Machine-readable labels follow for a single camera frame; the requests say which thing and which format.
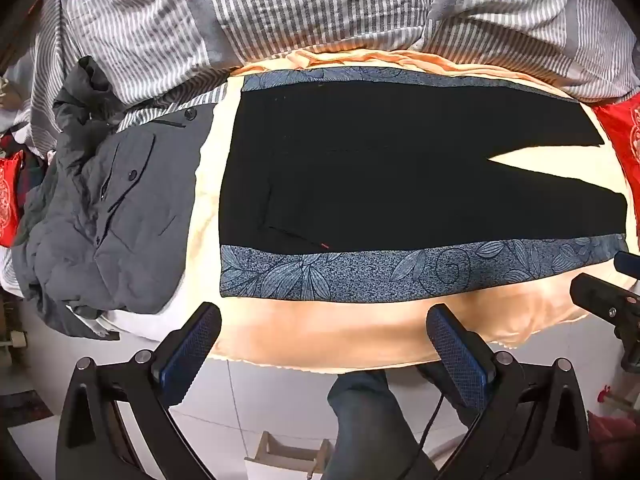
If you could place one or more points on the red embroidered cushion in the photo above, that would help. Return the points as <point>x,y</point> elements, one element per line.
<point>9,200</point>
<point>625,140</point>

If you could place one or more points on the grey white striped duvet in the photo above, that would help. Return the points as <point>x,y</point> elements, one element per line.
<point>300,5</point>

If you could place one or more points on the peach bed sheet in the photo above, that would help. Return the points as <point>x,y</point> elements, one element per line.
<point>320,330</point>

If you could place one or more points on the person's leg in jeans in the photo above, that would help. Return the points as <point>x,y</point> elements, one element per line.
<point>370,425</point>

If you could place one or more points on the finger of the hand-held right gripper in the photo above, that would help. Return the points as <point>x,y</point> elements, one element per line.
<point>600,295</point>
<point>629,264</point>

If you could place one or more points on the blue floral cloth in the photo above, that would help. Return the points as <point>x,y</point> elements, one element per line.
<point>350,275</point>

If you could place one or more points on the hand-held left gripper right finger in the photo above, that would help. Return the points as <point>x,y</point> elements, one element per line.
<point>457,355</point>

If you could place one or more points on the black pants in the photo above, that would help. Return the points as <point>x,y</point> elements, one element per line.
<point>375,170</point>

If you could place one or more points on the dark grey quilted jacket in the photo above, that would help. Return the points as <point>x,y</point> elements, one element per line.
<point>55,240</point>

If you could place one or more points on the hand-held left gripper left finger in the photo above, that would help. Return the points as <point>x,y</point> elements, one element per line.
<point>192,355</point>

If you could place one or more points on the red cloth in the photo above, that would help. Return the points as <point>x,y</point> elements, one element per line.
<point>612,430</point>

